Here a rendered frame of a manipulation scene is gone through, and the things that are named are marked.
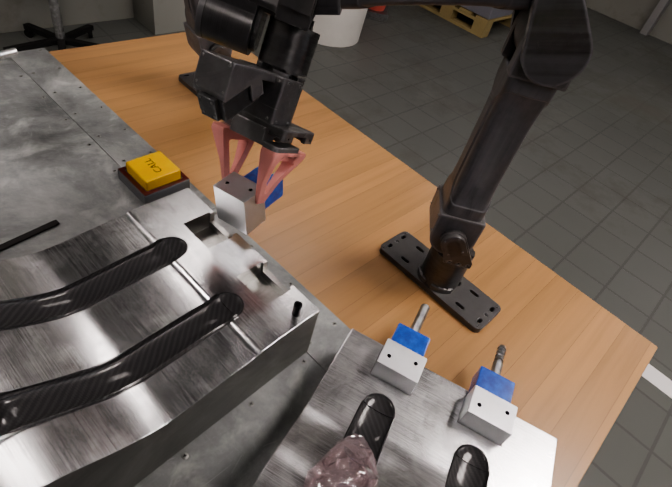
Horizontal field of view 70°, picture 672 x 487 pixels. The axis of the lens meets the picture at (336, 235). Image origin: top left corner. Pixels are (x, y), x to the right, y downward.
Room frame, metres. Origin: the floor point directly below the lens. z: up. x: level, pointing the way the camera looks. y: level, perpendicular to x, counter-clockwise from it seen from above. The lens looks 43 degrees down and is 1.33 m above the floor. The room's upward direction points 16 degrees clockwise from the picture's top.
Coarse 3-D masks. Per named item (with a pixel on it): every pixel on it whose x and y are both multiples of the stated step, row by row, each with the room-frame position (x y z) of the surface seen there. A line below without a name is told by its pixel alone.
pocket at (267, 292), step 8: (264, 264) 0.39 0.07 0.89; (248, 272) 0.37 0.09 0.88; (256, 272) 0.38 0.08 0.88; (264, 272) 0.38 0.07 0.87; (248, 280) 0.37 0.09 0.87; (256, 280) 0.38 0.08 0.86; (264, 280) 0.38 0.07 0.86; (272, 280) 0.38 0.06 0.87; (256, 288) 0.37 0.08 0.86; (264, 288) 0.37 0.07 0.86; (272, 288) 0.37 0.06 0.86; (280, 288) 0.37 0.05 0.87; (264, 296) 0.36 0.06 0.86; (272, 296) 0.36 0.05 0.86
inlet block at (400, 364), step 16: (416, 320) 0.39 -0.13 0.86; (400, 336) 0.35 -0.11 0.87; (416, 336) 0.36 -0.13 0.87; (384, 352) 0.31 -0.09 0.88; (400, 352) 0.32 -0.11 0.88; (416, 352) 0.33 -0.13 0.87; (384, 368) 0.30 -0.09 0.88; (400, 368) 0.30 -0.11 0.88; (416, 368) 0.30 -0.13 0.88; (400, 384) 0.29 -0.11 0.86; (416, 384) 0.29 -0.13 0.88
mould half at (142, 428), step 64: (192, 192) 0.47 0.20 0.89; (64, 256) 0.32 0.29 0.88; (192, 256) 0.37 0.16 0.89; (256, 256) 0.39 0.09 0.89; (64, 320) 0.24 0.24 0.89; (128, 320) 0.26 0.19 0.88; (256, 320) 0.30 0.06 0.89; (0, 384) 0.15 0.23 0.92; (192, 384) 0.22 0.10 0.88; (256, 384) 0.27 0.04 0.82; (0, 448) 0.11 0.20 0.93; (64, 448) 0.12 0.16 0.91; (128, 448) 0.14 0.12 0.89
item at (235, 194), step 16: (240, 176) 0.45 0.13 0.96; (256, 176) 0.47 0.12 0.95; (272, 176) 0.48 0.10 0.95; (224, 192) 0.42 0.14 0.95; (240, 192) 0.42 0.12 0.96; (272, 192) 0.46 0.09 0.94; (224, 208) 0.42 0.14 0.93; (240, 208) 0.41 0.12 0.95; (256, 208) 0.43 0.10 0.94; (240, 224) 0.41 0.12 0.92; (256, 224) 0.43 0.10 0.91
